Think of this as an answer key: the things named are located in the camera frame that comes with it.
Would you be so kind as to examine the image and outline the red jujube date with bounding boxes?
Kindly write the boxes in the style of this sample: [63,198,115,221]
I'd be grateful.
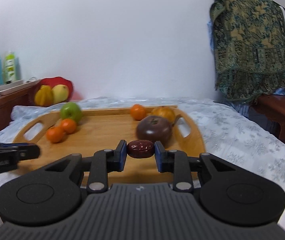
[127,140,155,159]

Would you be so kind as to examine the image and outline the dark purple round fruit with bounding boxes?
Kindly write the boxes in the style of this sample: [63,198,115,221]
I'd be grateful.
[136,115,172,146]

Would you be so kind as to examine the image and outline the small orange tangerine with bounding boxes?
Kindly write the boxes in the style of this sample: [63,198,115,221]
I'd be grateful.
[60,119,77,134]

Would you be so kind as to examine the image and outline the wooden serving tray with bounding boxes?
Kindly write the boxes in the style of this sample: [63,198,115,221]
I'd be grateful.
[12,104,206,181]

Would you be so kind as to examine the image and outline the red wooden cabinet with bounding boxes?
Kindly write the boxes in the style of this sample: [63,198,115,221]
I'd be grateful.
[0,80,39,131]

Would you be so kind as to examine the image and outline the golden brown pomegranate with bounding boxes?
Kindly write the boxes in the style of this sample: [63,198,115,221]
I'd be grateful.
[151,106,175,124]

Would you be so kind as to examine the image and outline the white snowflake tablecloth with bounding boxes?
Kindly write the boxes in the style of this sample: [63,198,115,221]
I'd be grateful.
[0,98,285,230]

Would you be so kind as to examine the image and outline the small tangerine far right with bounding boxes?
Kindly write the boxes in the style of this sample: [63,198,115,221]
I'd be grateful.
[130,104,147,121]

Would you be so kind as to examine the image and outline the green apple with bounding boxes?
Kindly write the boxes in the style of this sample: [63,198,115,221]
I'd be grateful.
[60,102,82,124]

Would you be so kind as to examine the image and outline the white tray on cabinet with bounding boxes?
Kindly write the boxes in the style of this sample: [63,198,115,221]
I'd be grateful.
[0,80,40,96]

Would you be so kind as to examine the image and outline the yellow starfruit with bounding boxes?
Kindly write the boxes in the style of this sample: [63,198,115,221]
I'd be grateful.
[34,85,54,107]

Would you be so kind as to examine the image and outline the yellow mango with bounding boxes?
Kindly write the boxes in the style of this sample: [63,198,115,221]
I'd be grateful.
[52,85,69,104]

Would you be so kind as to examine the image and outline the red fruit basket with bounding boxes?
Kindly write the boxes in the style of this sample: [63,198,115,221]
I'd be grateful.
[31,76,74,107]

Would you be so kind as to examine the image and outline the green white spray bottle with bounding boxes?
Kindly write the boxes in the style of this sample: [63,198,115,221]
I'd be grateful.
[4,51,16,83]

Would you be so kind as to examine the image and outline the green patterned fringed blanket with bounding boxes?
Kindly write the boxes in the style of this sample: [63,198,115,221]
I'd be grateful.
[210,0,285,103]

